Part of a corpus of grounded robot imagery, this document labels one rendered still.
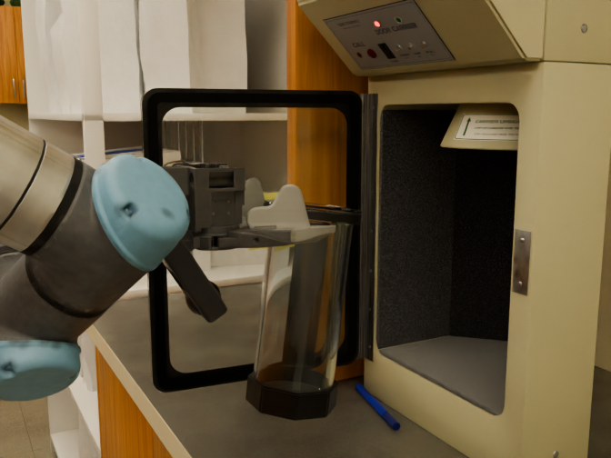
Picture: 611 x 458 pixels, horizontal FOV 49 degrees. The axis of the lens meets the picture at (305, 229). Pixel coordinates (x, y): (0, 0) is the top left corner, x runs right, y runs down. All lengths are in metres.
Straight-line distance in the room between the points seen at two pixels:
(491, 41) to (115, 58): 1.37
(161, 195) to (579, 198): 0.48
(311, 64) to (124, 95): 1.03
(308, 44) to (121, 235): 0.59
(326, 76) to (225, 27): 1.06
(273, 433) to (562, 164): 0.50
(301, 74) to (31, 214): 0.60
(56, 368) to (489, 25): 0.50
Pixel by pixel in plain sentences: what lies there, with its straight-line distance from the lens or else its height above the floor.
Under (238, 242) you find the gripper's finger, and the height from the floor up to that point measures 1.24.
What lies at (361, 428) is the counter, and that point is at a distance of 0.95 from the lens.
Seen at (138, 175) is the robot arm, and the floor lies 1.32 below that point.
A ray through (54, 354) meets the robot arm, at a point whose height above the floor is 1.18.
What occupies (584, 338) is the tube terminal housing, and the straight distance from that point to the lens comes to 0.85.
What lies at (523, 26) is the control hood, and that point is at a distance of 0.72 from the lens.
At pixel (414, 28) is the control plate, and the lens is 0.80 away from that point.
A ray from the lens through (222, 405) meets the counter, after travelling 1.02.
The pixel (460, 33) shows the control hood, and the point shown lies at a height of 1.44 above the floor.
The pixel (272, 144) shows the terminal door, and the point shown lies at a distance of 0.91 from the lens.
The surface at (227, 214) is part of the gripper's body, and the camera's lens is 0.68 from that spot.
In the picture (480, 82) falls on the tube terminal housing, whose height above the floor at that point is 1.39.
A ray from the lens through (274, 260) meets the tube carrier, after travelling 0.72.
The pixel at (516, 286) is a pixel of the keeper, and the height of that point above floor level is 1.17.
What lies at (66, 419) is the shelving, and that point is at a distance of 3.03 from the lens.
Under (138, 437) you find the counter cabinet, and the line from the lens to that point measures 1.31.
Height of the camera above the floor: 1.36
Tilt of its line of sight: 10 degrees down
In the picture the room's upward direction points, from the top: straight up
